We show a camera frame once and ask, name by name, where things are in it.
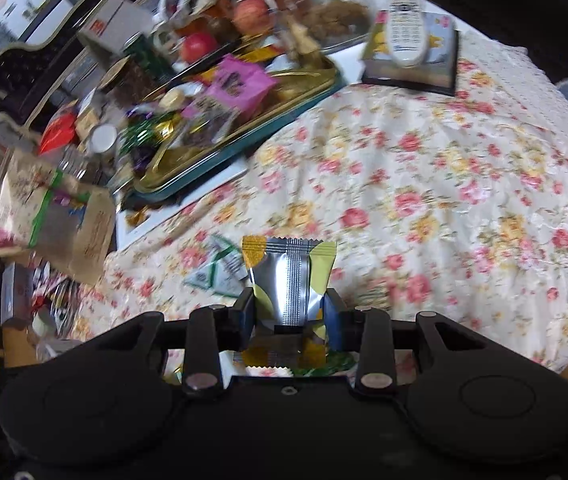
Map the silver yellow-green snack packet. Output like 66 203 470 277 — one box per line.
241 235 337 330

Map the gold tin tray with snacks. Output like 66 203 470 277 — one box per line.
132 55 343 203

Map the green foil candy wrapper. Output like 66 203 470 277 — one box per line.
291 350 357 377

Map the white green triangular packet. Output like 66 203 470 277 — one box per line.
184 234 248 298

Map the floral tablecloth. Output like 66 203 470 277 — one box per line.
71 34 568 372

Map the white jar lid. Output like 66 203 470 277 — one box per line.
88 124 118 155

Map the kraft paper cereal bag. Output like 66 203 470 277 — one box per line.
0 148 116 285

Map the pink snack bag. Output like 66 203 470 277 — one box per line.
205 54 276 117

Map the orange red snack bag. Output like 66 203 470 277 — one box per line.
39 108 77 155

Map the yellow cartoon tissue box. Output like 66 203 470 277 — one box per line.
361 10 459 96

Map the red apple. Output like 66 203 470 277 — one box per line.
180 32 218 64

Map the white remote control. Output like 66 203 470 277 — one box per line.
385 0 428 68

